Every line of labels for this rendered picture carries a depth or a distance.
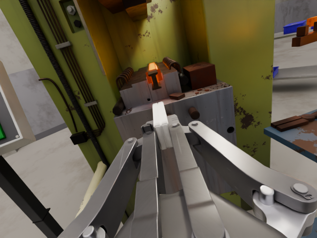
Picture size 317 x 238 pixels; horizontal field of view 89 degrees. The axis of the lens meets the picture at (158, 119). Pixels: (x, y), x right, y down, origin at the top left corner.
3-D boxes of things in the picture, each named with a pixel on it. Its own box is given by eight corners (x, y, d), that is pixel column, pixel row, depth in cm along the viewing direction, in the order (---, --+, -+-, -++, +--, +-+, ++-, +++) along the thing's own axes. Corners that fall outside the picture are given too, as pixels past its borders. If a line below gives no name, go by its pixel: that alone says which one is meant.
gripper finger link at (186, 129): (171, 138, 15) (204, 129, 14) (166, 115, 19) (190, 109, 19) (175, 150, 15) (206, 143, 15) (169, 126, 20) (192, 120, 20)
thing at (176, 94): (169, 98, 53) (168, 95, 53) (176, 95, 54) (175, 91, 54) (178, 100, 49) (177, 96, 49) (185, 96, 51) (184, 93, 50)
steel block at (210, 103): (240, 189, 66) (232, 85, 48) (151, 210, 69) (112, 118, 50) (200, 127, 117) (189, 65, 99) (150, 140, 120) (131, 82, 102)
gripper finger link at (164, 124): (160, 124, 16) (168, 123, 16) (157, 102, 22) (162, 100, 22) (167, 148, 17) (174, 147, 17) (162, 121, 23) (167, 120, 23)
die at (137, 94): (182, 93, 55) (177, 68, 51) (126, 108, 56) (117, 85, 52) (168, 74, 93) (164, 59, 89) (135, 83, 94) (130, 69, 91)
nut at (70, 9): (79, 25, 57) (70, 2, 54) (73, 28, 57) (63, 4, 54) (83, 26, 60) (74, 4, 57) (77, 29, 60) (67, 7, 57)
